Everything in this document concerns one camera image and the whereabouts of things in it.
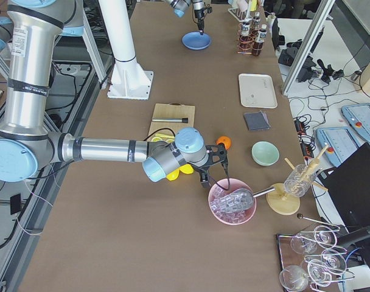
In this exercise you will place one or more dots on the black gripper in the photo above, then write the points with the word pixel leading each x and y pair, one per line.
pixel 202 172
pixel 199 13

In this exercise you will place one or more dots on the orange fruit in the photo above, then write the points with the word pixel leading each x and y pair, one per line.
pixel 226 141

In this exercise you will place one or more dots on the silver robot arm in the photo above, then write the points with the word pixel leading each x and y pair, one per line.
pixel 26 146

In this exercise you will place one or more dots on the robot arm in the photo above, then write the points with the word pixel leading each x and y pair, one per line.
pixel 180 6

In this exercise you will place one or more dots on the blue round plate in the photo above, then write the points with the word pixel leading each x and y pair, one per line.
pixel 196 40

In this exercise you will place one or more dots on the upper whole lemon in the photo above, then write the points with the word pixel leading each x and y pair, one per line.
pixel 186 169

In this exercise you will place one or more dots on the whole lemon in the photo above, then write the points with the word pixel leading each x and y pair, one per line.
pixel 173 175
pixel 186 169

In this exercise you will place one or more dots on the pink bowl with ice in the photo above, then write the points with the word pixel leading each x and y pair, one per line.
pixel 222 189

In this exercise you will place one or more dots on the steel muddler black tip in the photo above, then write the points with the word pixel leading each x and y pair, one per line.
pixel 171 119

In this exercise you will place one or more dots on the mint green bowl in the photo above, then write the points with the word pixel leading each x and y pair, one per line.
pixel 265 153

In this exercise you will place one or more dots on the lower whole lemon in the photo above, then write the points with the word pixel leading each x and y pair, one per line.
pixel 173 175

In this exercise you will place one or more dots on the grey folded cloth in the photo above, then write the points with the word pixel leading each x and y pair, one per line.
pixel 256 121

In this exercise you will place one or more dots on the metal ice scoop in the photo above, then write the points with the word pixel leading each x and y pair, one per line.
pixel 241 199

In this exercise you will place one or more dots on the right rear tea bottle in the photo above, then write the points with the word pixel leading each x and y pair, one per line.
pixel 244 37

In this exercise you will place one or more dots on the tea bottle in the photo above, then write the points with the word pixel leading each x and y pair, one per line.
pixel 255 24
pixel 259 40
pixel 244 37

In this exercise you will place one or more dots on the left rear tea bottle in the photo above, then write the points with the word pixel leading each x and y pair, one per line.
pixel 255 24

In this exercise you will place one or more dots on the yellow plastic knife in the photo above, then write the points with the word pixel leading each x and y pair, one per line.
pixel 166 136

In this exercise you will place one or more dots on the bamboo cutting board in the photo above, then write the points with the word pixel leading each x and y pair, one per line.
pixel 174 111

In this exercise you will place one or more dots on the lower lemon slice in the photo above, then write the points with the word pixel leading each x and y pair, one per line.
pixel 156 139

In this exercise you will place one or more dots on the front tea bottle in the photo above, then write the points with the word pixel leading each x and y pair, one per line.
pixel 259 40

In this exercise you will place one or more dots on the cream rabbit tray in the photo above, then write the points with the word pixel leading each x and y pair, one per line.
pixel 257 91

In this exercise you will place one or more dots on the wooden cup stand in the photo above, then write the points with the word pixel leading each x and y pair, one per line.
pixel 283 203

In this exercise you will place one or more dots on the clear glass on stand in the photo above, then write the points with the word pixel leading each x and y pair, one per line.
pixel 299 181

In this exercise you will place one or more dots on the lower teach pendant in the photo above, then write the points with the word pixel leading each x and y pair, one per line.
pixel 341 142

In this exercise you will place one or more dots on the teach pendant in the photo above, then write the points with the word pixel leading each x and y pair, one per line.
pixel 358 117
pixel 341 142

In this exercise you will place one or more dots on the black laptop monitor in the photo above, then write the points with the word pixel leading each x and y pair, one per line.
pixel 349 189

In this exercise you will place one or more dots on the upper teach pendant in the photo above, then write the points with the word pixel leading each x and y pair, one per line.
pixel 358 117

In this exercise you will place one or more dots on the copper wire bottle rack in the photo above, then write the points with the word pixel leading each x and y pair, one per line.
pixel 252 41

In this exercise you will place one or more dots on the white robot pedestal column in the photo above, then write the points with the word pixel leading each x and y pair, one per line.
pixel 115 16

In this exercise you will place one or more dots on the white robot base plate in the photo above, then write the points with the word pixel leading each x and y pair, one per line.
pixel 124 87

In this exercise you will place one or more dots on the aluminium frame post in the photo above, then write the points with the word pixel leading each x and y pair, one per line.
pixel 318 20

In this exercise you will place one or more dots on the wire wine glass rack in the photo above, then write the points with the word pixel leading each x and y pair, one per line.
pixel 312 259

